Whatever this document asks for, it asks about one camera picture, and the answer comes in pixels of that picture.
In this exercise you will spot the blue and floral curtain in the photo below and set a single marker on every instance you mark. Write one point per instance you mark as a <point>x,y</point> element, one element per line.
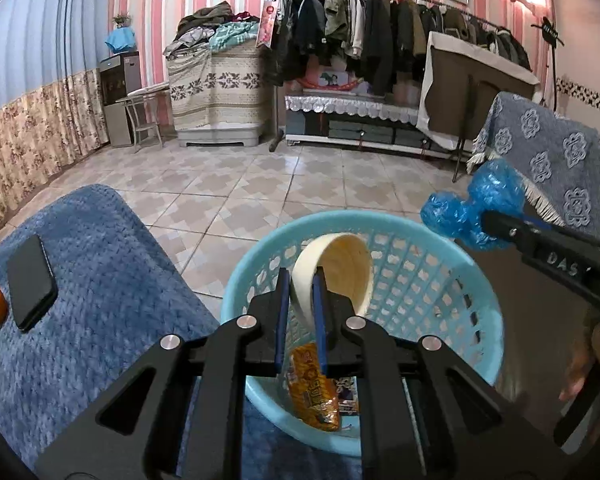
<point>30,85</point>

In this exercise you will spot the row of hanging clothes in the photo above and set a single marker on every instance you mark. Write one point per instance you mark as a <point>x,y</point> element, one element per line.
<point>380,30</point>

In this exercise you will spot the teal plastic basket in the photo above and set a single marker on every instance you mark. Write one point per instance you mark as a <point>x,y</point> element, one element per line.
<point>430,280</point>

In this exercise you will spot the brown folded table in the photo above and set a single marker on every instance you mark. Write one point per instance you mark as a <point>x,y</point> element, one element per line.
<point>460,90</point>

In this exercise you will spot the blue plastic bag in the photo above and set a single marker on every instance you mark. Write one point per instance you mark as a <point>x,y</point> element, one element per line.
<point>495,190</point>

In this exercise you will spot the orange snack wrapper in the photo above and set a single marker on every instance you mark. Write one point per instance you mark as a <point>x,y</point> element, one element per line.
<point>312,395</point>

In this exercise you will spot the small metal table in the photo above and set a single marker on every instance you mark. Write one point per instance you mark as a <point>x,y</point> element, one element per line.
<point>147,92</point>

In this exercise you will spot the black flat case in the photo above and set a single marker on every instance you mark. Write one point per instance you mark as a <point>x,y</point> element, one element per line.
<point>30,285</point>

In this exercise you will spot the blue cover on dispenser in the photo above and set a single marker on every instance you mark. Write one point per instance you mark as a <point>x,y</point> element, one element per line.
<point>121,40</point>

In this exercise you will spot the grey water dispenser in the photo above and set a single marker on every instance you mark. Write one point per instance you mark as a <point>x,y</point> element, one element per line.
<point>120,100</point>

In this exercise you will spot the sofa with blue patterned cloth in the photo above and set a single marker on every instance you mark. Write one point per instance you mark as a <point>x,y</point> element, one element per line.
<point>555,160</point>

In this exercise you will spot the small potted plant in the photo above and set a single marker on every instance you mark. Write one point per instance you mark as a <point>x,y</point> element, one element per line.
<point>122,20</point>

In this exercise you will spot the black stand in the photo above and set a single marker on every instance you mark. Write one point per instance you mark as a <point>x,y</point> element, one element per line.
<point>550,35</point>

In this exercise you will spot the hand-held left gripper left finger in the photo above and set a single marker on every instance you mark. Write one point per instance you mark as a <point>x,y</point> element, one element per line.
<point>281,320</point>

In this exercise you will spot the beige paper bowl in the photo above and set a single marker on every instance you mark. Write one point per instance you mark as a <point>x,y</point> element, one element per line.
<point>345,270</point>

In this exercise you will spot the pink hanging bag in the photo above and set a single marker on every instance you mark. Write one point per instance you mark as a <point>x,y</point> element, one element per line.
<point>267,20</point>

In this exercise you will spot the low cabinet with lace cloth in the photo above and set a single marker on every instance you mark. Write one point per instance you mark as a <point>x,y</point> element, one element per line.
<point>350,107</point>

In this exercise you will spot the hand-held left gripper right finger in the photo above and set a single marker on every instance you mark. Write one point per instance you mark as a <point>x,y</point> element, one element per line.
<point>320,320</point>

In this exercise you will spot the pile of clothes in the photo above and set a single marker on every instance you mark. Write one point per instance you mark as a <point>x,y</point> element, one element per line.
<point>205,22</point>

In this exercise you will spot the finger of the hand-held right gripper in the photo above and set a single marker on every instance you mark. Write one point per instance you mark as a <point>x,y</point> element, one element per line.
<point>537,224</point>
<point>505,232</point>

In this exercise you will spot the chest under patterned cloth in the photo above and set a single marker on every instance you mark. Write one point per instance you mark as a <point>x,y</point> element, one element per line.
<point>215,95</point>

